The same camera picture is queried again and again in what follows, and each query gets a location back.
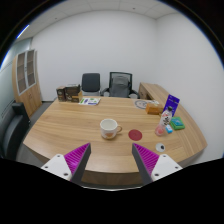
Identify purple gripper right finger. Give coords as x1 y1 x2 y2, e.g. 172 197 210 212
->
132 143 182 185

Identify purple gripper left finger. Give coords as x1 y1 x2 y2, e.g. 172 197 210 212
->
42 143 91 183

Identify clear plastic water bottle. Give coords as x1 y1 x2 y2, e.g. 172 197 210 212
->
155 106 172 136

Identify red round coaster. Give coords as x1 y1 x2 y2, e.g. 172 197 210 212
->
128 129 142 141

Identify small blue box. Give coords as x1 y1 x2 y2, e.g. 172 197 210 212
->
166 125 173 134

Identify green box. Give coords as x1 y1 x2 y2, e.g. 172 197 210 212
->
170 117 185 130

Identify white ceramic mug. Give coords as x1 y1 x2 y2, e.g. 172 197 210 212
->
100 119 122 139

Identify wooden tissue box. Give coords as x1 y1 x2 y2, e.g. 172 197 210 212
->
146 103 163 115

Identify round patterned plate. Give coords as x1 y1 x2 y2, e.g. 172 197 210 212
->
134 99 150 109

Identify green white booklet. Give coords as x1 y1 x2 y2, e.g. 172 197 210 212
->
79 97 101 105

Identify purple standing card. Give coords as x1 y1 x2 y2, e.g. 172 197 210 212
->
164 95 180 114

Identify dark brown box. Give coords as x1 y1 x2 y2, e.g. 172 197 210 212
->
65 85 82 103

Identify black leather armchair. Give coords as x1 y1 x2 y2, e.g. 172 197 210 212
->
0 102 30 160

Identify wooden side desk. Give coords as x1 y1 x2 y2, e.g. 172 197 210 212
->
138 82 169 104

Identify small brown box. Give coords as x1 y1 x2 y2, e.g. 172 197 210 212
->
56 86 66 102

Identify black office chair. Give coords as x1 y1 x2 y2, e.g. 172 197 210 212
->
81 73 100 96

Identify grey mesh office chair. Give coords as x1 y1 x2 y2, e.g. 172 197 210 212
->
101 72 140 98

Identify wooden cabinet with glass doors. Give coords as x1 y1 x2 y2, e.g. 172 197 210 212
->
12 49 42 117

